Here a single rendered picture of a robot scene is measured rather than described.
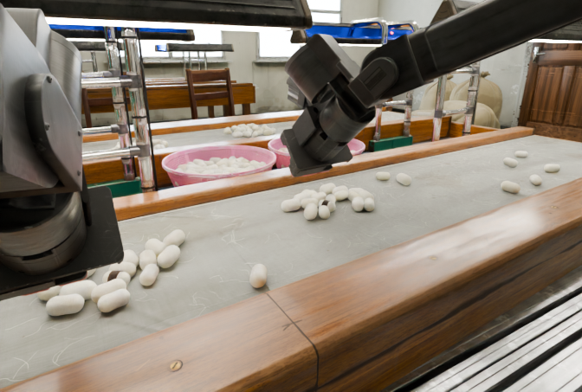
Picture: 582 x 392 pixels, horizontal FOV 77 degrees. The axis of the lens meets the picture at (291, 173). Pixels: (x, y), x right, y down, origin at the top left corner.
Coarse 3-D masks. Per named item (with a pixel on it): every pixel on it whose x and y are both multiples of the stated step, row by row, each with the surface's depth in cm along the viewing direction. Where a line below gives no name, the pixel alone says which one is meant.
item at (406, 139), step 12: (360, 24) 127; (372, 24) 123; (384, 24) 119; (396, 24) 132; (408, 24) 128; (384, 36) 119; (408, 96) 133; (408, 108) 134; (408, 120) 136; (408, 132) 137; (372, 144) 129; (384, 144) 132; (396, 144) 135; (408, 144) 138
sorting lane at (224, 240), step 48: (528, 144) 115; (576, 144) 115; (288, 192) 74; (384, 192) 74; (432, 192) 74; (480, 192) 74; (528, 192) 74; (144, 240) 55; (192, 240) 55; (240, 240) 55; (288, 240) 55; (336, 240) 55; (384, 240) 55; (144, 288) 43; (192, 288) 43; (240, 288) 43; (0, 336) 36; (48, 336) 36; (96, 336) 36; (144, 336) 36; (0, 384) 31
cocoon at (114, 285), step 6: (108, 282) 41; (114, 282) 41; (120, 282) 41; (96, 288) 40; (102, 288) 40; (108, 288) 40; (114, 288) 41; (120, 288) 41; (96, 294) 40; (102, 294) 40; (96, 300) 40
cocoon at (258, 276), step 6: (258, 264) 45; (252, 270) 44; (258, 270) 44; (264, 270) 44; (252, 276) 43; (258, 276) 43; (264, 276) 43; (252, 282) 43; (258, 282) 43; (264, 282) 43
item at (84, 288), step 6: (78, 282) 41; (84, 282) 41; (90, 282) 41; (66, 288) 40; (72, 288) 40; (78, 288) 40; (84, 288) 40; (90, 288) 41; (60, 294) 40; (66, 294) 40; (84, 294) 40; (90, 294) 41
